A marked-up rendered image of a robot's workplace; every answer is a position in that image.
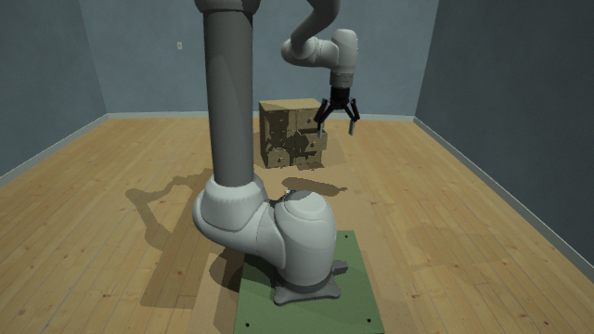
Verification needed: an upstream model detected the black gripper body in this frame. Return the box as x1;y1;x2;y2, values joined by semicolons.
330;86;350;110

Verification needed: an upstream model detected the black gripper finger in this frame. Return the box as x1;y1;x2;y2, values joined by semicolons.
314;98;340;139
342;97;360;136

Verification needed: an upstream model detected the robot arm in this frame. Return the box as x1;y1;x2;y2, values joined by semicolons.
192;0;358;306

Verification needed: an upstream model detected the dark brown wooden chest of drawers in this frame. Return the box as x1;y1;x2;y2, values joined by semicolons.
259;98;321;169

